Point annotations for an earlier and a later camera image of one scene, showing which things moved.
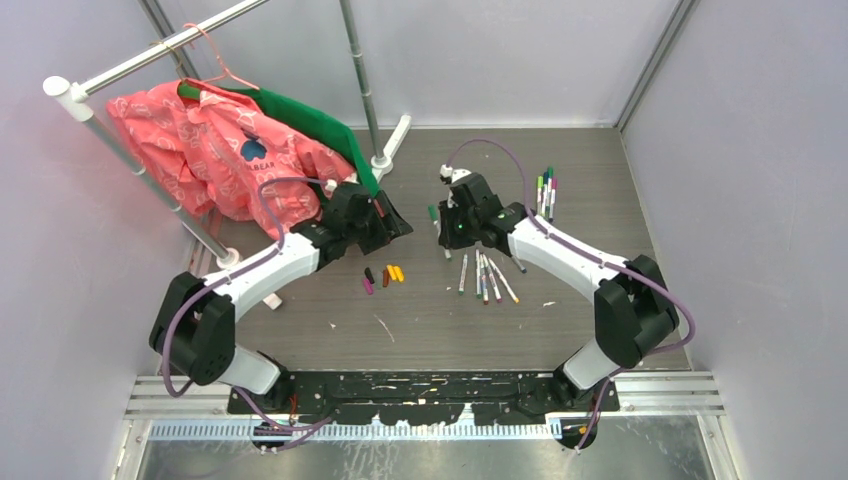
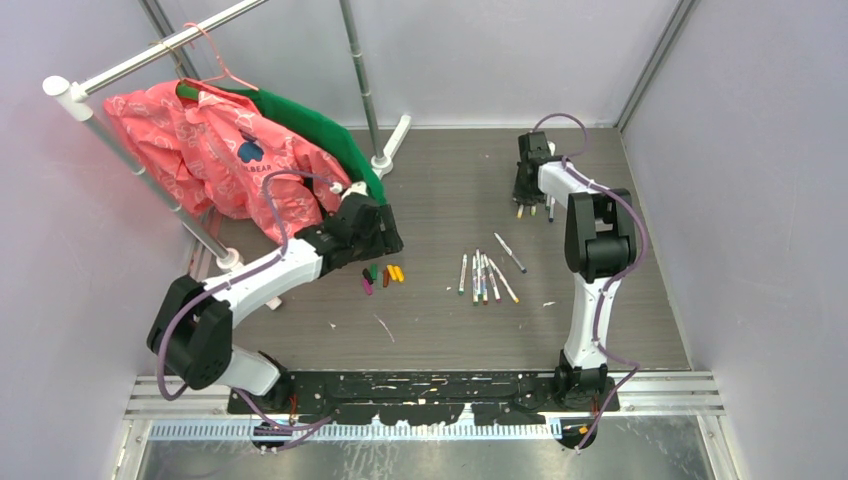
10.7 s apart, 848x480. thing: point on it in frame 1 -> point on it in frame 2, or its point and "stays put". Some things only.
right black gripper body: [458, 227] -> [525, 194]
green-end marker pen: [461, 288] stays put
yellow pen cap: [399, 273] stays put
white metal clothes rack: [75, 100] stays put
